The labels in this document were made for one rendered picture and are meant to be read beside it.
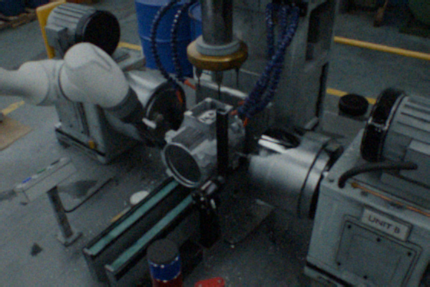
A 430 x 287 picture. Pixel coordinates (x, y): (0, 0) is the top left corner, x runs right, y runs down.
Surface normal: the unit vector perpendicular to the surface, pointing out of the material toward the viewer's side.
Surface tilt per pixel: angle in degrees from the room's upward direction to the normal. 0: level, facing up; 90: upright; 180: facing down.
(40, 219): 0
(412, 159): 90
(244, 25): 90
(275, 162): 47
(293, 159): 40
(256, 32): 90
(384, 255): 90
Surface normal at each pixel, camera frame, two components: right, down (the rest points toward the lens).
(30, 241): -0.04, -0.80
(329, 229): -0.61, 0.48
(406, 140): -0.58, 0.15
